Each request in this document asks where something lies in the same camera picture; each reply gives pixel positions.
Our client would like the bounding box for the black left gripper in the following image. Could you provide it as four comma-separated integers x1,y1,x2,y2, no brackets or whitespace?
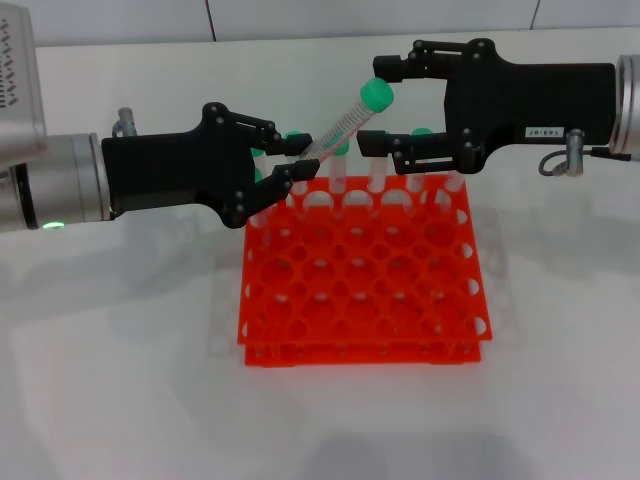
101,102,320,231

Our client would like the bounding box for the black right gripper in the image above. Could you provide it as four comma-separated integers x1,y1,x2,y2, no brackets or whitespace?
356,38,618,177

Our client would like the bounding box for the orange plastic test tube rack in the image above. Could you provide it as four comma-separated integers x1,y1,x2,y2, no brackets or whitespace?
235,174,495,369

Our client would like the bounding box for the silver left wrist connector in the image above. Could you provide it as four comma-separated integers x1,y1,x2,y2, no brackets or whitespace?
112,106,138,137

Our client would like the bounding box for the right wrist cable with connector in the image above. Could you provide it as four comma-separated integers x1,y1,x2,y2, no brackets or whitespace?
538,128,632,179

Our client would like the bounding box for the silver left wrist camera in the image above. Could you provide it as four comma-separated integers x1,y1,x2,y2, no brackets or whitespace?
0,4,50,166

